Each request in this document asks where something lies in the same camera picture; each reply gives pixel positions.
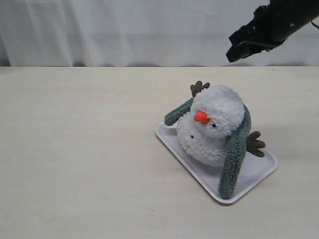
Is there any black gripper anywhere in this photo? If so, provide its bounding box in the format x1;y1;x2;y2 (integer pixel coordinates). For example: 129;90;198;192
226;0;304;63

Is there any white plush snowman toy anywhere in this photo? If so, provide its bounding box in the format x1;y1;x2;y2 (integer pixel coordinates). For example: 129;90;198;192
175;80;266;167

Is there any green fleece scarf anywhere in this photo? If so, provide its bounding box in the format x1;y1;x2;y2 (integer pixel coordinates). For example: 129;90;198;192
164;99;251;199

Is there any white rectangular plastic tray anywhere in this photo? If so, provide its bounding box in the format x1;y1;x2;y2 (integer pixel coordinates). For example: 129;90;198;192
155;122;278;206

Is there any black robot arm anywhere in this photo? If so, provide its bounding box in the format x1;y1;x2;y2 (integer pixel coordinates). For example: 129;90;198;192
226;0;319;63

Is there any white curtain backdrop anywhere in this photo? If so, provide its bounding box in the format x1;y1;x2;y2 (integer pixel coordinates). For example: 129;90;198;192
0;0;319;68

